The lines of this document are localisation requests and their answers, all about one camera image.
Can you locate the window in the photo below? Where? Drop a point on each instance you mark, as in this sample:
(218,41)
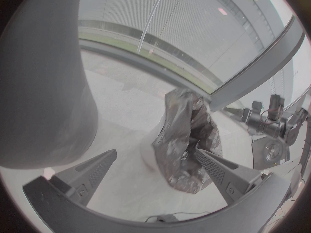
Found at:
(194,20)

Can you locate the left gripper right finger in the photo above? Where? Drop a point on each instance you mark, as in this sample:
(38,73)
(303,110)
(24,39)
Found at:
(233,178)

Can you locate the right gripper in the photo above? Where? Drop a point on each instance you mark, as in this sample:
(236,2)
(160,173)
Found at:
(257,121)

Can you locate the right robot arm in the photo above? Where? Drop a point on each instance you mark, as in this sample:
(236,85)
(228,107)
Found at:
(277,105)

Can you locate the white trash bin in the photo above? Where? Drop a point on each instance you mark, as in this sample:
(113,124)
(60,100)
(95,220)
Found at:
(150,149)

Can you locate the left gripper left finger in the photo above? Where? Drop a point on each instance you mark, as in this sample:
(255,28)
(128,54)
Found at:
(82,178)

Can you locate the black plastic bag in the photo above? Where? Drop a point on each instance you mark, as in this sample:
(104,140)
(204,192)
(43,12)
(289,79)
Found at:
(175,120)

